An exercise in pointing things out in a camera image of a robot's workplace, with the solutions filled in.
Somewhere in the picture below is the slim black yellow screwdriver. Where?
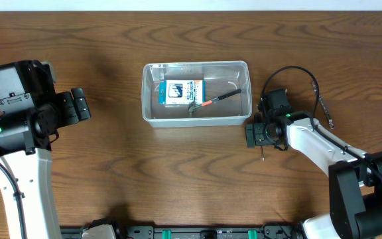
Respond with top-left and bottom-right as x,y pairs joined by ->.
254,113 -> 265,161

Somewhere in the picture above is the clear plastic container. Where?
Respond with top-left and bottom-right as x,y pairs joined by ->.
141,60 -> 252,127

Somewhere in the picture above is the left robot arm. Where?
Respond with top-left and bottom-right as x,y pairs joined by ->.
0,60 -> 92,238

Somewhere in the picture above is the blue white screwdriver set box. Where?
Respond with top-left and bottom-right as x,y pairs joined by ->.
159,80 -> 206,105

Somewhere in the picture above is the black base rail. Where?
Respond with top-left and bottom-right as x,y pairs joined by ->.
60,218 -> 306,239

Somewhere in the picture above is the small black handled hammer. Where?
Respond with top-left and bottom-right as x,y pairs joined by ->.
188,89 -> 241,117

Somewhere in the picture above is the silver ratchet wrench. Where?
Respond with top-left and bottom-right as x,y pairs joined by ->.
312,81 -> 335,129

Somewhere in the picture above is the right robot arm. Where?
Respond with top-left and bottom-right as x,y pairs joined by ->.
245,89 -> 382,238

